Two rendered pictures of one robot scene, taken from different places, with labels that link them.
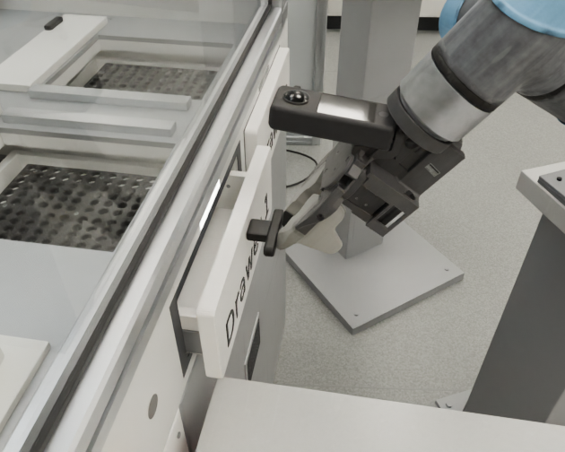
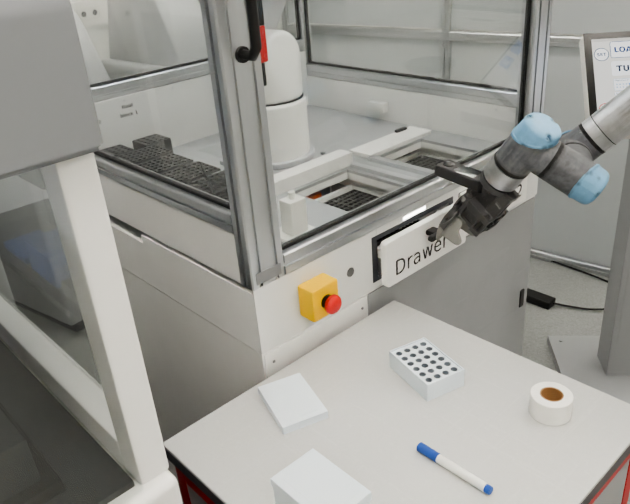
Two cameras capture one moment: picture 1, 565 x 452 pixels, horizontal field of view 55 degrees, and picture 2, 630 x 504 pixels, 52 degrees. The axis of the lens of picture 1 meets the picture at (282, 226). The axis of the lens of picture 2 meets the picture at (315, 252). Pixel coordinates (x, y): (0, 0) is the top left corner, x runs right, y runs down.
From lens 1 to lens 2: 97 cm
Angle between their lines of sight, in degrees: 35
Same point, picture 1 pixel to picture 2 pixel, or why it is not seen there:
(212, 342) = (385, 261)
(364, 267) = (620, 387)
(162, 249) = (373, 210)
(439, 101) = (491, 169)
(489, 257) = not seen: outside the picture
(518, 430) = (522, 361)
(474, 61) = (502, 154)
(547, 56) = (527, 155)
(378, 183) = (472, 206)
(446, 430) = (484, 348)
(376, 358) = not seen: hidden behind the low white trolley
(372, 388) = not seen: hidden behind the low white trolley
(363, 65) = not seen: outside the picture
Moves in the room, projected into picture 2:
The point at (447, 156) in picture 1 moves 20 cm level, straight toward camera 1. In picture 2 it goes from (503, 199) to (425, 228)
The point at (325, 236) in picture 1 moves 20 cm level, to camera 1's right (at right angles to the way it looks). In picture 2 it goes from (453, 234) to (547, 255)
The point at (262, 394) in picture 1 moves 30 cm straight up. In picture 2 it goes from (408, 311) to (407, 185)
